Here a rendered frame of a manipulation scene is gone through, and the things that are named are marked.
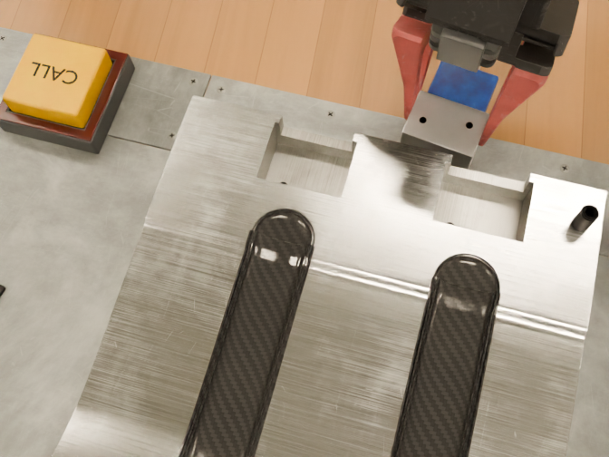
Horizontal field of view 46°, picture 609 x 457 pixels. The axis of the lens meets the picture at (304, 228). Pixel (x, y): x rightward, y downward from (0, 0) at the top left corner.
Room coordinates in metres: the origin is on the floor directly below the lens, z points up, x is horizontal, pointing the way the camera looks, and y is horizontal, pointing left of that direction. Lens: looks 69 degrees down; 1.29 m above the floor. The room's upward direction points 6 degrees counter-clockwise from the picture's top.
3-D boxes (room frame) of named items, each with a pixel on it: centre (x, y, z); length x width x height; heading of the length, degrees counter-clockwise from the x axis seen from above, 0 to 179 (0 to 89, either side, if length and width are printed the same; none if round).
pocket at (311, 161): (0.20, -0.01, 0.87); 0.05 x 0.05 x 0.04; 69
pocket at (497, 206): (0.16, -0.11, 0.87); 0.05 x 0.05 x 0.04; 69
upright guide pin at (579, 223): (0.14, -0.16, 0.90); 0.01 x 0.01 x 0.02
